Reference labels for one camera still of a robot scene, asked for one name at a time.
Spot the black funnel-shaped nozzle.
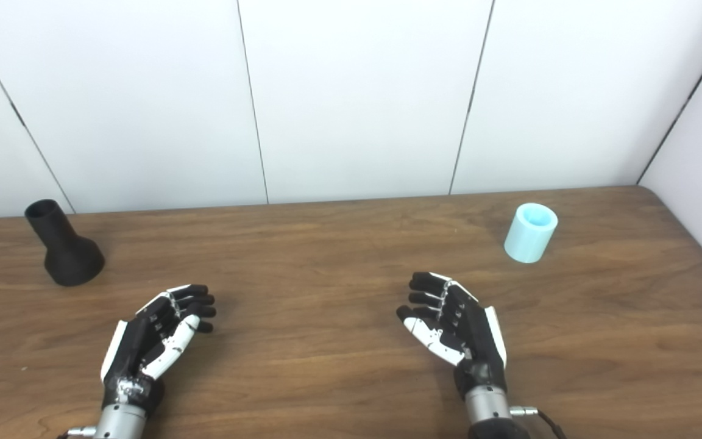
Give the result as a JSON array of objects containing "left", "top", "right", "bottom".
[{"left": 24, "top": 199, "right": 106, "bottom": 287}]

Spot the light blue cylinder cup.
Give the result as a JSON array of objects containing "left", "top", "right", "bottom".
[{"left": 504, "top": 202, "right": 559, "bottom": 264}]

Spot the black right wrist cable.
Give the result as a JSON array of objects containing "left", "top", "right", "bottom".
[{"left": 509, "top": 407, "right": 569, "bottom": 439}]

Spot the black and white left hand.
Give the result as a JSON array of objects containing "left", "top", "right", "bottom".
[{"left": 101, "top": 284, "right": 218, "bottom": 416}]

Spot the black and white right hand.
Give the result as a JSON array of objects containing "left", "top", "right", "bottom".
[{"left": 396, "top": 272, "right": 508, "bottom": 401}]

